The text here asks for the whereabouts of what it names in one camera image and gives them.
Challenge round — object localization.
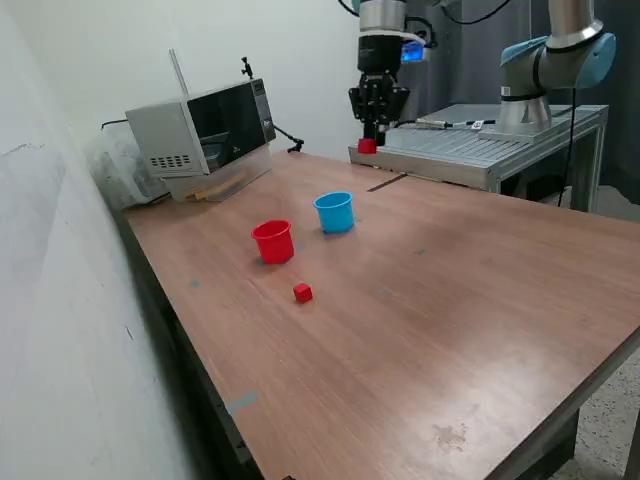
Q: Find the aluminium robot base table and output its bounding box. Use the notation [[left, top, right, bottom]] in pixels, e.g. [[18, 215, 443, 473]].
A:
[[348, 103, 610, 211]]

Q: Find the black hanging power cable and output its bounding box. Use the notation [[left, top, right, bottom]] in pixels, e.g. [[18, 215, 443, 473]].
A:
[[555, 88, 577, 207]]

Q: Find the red plastic cup bin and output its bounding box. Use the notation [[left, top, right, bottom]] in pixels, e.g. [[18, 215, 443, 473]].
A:
[[250, 218, 295, 265]]

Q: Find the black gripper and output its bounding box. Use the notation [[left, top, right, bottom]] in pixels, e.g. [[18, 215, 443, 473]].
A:
[[348, 34, 411, 146]]

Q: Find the silver microwave oven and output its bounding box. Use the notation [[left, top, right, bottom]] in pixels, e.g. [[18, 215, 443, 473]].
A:
[[124, 77, 278, 179]]

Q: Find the large grey tape strip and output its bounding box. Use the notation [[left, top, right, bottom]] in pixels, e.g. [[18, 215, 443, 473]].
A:
[[225, 390, 260, 416]]

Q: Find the long wooden stick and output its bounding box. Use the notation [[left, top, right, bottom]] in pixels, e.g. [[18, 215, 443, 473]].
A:
[[199, 172, 250, 197]]

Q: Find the clear acrylic stand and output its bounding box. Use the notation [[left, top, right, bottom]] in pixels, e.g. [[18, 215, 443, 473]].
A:
[[164, 147, 274, 204]]

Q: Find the black cable with white tag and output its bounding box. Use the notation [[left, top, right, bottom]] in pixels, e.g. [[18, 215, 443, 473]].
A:
[[447, 117, 499, 130]]

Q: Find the white thin rod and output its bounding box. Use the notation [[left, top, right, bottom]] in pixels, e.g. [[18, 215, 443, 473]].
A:
[[168, 48, 190, 96]]

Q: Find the blue plastic cup bin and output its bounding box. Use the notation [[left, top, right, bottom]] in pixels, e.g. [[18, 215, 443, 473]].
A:
[[313, 191, 355, 235]]

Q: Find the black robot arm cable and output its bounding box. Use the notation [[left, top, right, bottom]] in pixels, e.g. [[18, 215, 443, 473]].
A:
[[403, 0, 512, 50]]

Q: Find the blue lit wrist camera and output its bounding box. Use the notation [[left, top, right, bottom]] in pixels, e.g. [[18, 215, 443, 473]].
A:
[[399, 37, 432, 64]]

